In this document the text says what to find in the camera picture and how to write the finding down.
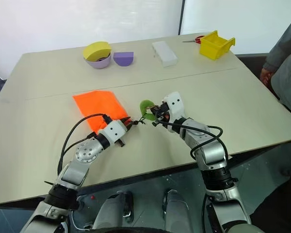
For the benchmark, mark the grey right robot foot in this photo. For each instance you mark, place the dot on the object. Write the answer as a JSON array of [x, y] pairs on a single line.
[[177, 211]]

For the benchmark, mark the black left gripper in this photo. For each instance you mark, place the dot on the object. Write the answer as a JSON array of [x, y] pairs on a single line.
[[126, 128]]

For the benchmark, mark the yellow plastic storage bin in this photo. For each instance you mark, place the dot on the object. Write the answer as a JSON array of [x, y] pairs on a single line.
[[214, 47]]

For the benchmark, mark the white translucent plastic box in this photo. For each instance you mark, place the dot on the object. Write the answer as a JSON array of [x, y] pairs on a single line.
[[166, 54]]

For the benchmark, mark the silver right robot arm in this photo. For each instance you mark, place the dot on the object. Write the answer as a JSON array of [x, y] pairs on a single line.
[[211, 155]]

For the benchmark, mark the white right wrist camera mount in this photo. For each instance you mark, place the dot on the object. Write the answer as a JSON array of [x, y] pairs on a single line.
[[175, 104]]

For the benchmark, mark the grey left robot foot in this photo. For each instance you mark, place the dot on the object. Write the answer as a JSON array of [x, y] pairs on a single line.
[[111, 211]]

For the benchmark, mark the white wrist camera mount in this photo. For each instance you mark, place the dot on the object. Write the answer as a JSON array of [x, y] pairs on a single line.
[[114, 132], [175, 104]]

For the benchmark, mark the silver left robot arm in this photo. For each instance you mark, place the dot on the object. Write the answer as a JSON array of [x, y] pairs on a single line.
[[86, 151]]

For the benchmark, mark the person in grey jacket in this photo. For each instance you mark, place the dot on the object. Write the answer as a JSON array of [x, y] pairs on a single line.
[[288, 60]]

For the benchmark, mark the yellow half-round foam block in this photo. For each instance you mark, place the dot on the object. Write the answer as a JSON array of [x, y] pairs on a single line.
[[95, 49]]

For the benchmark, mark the grey robot foot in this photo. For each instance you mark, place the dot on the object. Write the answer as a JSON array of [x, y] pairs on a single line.
[[111, 211], [177, 211]]

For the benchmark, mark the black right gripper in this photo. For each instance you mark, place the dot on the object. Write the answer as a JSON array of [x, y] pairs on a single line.
[[163, 112]]

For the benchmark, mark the purple half-round foam block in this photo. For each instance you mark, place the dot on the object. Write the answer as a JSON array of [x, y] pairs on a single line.
[[123, 59]]

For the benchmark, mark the dark vertical wall post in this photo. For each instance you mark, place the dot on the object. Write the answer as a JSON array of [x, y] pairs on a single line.
[[182, 17]]

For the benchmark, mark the green toy fruit slice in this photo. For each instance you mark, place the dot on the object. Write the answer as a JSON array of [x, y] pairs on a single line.
[[143, 108]]

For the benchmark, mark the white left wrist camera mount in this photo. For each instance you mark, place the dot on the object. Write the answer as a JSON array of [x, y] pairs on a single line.
[[114, 132]]

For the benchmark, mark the light purple bowl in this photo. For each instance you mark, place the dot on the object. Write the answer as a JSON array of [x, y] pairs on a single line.
[[99, 65]]

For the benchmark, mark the person's bare hand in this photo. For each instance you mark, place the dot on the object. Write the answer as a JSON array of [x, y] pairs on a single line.
[[266, 76]]

